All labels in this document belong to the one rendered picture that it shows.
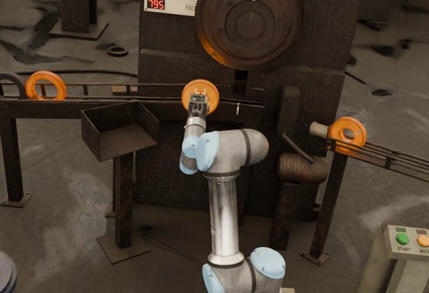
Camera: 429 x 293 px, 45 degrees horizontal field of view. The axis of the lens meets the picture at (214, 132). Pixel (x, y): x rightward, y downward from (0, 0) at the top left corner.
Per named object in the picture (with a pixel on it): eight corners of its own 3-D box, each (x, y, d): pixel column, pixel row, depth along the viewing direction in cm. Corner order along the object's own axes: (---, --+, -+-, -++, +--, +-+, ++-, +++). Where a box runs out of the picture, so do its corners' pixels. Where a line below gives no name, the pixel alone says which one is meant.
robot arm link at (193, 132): (179, 158, 192) (182, 142, 186) (183, 137, 199) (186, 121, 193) (200, 162, 192) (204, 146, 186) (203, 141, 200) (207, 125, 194)
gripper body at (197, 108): (209, 93, 205) (207, 114, 196) (208, 110, 211) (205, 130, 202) (189, 91, 205) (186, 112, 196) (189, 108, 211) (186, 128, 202)
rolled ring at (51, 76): (60, 113, 249) (62, 110, 252) (67, 80, 241) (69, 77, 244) (22, 101, 247) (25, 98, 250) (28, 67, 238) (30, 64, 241)
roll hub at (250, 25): (213, 50, 223) (219, -16, 210) (278, 57, 223) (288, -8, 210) (212, 54, 218) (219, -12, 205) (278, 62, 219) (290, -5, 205)
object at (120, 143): (85, 241, 253) (80, 110, 218) (135, 226, 267) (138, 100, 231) (100, 268, 239) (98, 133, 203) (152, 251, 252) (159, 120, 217)
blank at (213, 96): (180, 78, 214) (180, 82, 211) (218, 78, 214) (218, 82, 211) (182, 112, 222) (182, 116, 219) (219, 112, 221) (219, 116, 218)
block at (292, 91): (274, 127, 256) (282, 82, 244) (290, 129, 256) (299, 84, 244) (275, 138, 246) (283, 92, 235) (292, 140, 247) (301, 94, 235)
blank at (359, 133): (341, 152, 234) (338, 155, 231) (328, 120, 232) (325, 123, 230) (372, 145, 223) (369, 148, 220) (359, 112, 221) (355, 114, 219)
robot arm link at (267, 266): (286, 295, 173) (293, 267, 166) (249, 303, 169) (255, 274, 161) (272, 269, 182) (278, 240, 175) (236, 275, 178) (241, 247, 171)
